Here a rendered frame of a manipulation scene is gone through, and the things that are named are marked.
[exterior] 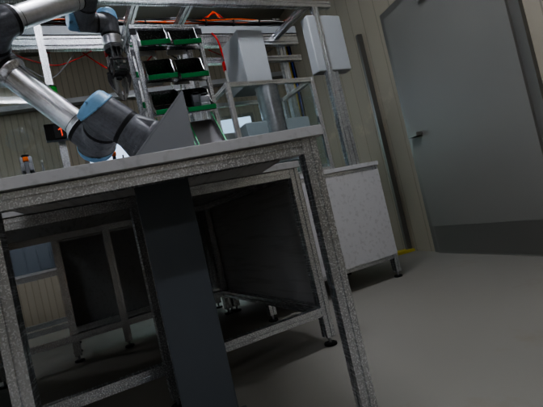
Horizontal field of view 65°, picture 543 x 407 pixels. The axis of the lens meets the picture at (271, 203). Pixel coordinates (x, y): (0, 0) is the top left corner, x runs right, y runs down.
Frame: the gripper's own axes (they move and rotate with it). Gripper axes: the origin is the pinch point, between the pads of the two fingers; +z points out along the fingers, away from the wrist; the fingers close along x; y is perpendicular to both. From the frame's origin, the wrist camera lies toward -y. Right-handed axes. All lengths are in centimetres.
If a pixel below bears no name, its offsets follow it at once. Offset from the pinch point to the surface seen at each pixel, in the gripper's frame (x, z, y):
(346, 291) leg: 34, 85, 73
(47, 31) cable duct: -15, -88, -121
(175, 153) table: -3, 39, 68
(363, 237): 152, 88, -68
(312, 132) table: 34, 39, 75
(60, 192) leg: -31, 43, 60
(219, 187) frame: 30, 43, 5
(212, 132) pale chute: 42.1, 13.1, -20.3
